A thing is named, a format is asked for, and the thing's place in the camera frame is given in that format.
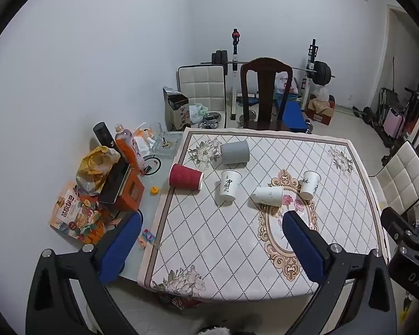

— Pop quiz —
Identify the black flat box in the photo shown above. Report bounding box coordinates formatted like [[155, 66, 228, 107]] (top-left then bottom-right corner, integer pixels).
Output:
[[98, 162, 132, 205]]

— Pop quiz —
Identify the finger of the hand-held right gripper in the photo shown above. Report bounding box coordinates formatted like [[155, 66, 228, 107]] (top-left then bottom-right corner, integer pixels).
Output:
[[380, 207, 418, 240]]

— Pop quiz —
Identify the orange box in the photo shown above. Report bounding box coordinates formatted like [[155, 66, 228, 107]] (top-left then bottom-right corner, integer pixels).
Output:
[[113, 174, 145, 212]]

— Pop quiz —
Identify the metal bowl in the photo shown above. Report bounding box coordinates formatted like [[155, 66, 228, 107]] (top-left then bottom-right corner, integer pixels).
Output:
[[198, 112, 221, 128]]

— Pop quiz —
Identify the clear drinking glass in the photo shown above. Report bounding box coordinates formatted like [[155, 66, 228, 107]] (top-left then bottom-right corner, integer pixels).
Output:
[[149, 122, 163, 143]]

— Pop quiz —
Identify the black dumbbell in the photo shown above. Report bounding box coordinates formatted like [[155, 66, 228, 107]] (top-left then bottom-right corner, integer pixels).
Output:
[[353, 106, 374, 124]]

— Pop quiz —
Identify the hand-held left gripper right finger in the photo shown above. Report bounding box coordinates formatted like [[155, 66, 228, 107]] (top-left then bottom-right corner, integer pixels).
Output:
[[282, 210, 397, 335]]

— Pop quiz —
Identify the white floral paper cup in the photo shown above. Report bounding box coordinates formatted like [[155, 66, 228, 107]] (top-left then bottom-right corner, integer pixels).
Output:
[[254, 186, 284, 205]]

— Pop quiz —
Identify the white calligraphy paper cup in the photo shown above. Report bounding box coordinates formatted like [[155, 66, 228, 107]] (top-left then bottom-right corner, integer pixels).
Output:
[[219, 169, 242, 203]]

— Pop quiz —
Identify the calligraphy print carton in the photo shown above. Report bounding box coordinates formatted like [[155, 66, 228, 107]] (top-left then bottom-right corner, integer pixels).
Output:
[[163, 87, 191, 133]]

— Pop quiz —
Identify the white orange snack bag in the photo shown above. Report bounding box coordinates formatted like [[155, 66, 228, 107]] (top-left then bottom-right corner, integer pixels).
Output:
[[134, 127, 154, 154]]

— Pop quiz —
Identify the clear plastic bag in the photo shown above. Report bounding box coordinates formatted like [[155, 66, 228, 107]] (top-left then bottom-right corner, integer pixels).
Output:
[[312, 85, 330, 103]]

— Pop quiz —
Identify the white squat rack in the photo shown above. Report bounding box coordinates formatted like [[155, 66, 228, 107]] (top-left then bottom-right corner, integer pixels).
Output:
[[228, 28, 318, 121]]

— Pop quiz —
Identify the white padded chair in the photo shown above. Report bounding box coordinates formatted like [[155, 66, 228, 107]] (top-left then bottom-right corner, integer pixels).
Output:
[[368, 140, 419, 217], [176, 66, 227, 130]]

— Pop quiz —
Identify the brown tea bottle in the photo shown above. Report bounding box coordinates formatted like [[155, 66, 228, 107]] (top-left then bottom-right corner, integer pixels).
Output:
[[115, 124, 144, 168]]

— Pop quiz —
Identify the floral diamond pattern table mat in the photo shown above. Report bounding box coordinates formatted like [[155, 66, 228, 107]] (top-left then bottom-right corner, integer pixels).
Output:
[[137, 128, 392, 302]]

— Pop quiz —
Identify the yellow plastic bag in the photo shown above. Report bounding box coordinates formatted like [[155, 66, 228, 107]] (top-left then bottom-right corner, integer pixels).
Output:
[[76, 145, 121, 196]]

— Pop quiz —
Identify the pink suitcase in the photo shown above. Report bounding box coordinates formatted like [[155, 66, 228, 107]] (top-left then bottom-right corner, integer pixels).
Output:
[[384, 107, 406, 138]]

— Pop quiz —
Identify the black thermos bottle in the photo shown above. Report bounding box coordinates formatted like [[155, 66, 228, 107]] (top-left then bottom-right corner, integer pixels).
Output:
[[93, 122, 121, 154]]

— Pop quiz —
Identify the pale green plastic bag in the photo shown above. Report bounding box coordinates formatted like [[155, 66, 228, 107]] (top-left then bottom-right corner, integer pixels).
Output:
[[189, 103, 210, 123]]

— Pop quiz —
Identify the black cable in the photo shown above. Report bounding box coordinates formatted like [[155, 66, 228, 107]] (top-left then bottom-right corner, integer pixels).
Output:
[[140, 156, 162, 176]]

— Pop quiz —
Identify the red ribbed paper cup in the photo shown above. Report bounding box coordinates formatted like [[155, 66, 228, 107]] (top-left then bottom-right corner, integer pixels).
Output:
[[169, 163, 204, 192]]

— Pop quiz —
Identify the blue weight bench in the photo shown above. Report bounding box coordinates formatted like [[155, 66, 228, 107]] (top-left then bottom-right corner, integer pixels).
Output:
[[272, 98, 313, 134]]

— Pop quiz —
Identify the glass ashtray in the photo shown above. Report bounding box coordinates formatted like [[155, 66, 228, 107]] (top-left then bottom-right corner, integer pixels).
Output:
[[150, 131, 184, 156]]

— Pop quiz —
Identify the black barbell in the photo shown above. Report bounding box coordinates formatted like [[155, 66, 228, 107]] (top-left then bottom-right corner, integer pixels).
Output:
[[201, 51, 336, 86]]

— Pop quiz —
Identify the black folded cart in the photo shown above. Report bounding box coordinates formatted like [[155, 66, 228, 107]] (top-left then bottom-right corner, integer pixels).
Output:
[[377, 87, 419, 147]]

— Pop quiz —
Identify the grey paper cup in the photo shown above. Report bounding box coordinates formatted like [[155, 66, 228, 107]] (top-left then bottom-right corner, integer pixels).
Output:
[[220, 140, 250, 165]]

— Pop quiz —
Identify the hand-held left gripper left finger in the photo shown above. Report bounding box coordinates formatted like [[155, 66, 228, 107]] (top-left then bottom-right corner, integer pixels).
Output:
[[25, 212, 144, 335]]

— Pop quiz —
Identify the small candy wrapper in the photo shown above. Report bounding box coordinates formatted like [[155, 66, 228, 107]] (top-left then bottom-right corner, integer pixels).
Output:
[[141, 228, 161, 248]]

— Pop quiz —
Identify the orange snack packet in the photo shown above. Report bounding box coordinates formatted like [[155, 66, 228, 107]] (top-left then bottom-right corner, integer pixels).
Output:
[[49, 181, 105, 245]]

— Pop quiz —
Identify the brown cardboard box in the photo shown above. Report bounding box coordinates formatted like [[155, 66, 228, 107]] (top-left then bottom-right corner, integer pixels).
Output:
[[305, 94, 336, 126]]

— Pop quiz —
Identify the white red print plastic bag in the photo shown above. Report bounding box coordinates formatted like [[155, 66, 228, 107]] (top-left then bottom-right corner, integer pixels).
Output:
[[274, 71, 294, 95]]

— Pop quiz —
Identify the white bamboo print paper cup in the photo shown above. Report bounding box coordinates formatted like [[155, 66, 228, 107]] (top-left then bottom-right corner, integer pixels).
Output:
[[299, 171, 322, 200]]

